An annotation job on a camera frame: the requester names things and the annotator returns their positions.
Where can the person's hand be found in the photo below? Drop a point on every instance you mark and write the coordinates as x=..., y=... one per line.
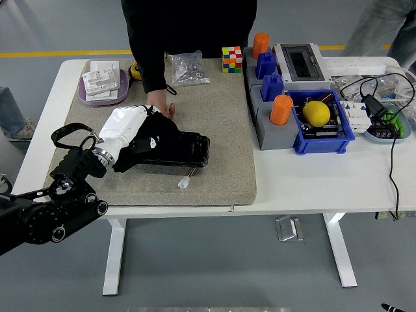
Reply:
x=159, y=97

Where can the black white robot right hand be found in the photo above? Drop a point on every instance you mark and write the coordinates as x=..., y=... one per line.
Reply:
x=391, y=308

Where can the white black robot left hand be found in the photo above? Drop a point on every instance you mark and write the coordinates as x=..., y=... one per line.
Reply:
x=123, y=123

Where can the black panel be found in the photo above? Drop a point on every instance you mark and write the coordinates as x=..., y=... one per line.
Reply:
x=191, y=149

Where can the person's forearm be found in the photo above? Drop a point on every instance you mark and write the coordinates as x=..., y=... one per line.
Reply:
x=152, y=74

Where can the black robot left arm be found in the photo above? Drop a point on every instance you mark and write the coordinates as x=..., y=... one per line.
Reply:
x=32, y=221

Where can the purple oval tray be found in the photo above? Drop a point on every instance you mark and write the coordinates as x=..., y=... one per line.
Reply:
x=122, y=94

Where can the yellow tape measure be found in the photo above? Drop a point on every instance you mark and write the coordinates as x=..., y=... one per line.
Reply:
x=134, y=72

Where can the clear bag of screws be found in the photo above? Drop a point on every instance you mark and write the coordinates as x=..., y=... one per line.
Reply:
x=190, y=70

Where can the grey-brown mat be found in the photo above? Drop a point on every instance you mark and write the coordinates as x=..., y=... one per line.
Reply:
x=211, y=130

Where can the white table leg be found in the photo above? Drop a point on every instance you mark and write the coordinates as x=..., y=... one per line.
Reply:
x=339, y=253
x=113, y=260

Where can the colourful puzzle cube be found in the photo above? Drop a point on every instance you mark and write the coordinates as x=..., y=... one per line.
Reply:
x=232, y=60

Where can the blue plastic block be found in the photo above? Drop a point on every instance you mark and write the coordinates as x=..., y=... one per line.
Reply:
x=272, y=87
x=266, y=65

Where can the person at table side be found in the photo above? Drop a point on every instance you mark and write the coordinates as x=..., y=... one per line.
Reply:
x=9, y=110

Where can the orange cylinder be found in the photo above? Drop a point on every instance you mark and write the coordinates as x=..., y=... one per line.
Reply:
x=281, y=110
x=261, y=44

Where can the metal floor plate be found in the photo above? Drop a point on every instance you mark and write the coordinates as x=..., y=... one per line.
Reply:
x=289, y=229

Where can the white electrical box dark window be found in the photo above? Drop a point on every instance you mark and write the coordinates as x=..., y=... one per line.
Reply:
x=302, y=61

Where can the yellow ball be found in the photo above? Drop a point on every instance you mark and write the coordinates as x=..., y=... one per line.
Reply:
x=317, y=113

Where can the brown cylindrical capacitor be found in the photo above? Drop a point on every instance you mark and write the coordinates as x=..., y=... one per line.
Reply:
x=326, y=97

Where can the black circuit board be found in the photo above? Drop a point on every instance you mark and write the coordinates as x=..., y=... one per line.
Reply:
x=325, y=133

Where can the blue plastic bin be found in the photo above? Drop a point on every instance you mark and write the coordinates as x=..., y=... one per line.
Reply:
x=321, y=146

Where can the light blue dish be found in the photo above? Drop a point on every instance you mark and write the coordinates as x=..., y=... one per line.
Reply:
x=373, y=138

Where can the black terminal blocks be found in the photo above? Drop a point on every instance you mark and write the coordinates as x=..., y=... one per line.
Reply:
x=383, y=130

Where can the green plastic parts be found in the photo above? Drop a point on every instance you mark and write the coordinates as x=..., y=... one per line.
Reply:
x=399, y=125

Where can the clear bag of small parts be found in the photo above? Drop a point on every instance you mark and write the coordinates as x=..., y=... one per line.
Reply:
x=344, y=82

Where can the white circuit breaker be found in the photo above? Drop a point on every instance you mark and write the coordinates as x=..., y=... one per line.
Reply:
x=356, y=120

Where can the white power strip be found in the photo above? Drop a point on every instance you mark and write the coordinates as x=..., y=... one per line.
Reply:
x=354, y=64

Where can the person in background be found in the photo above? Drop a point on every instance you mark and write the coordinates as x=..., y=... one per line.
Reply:
x=373, y=26

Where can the white thin switch plate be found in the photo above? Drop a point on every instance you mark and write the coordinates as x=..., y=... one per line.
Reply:
x=104, y=96

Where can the white switch module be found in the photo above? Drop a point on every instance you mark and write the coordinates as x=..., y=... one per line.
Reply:
x=100, y=81

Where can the white flat switch plate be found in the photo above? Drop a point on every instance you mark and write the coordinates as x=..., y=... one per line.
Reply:
x=105, y=65

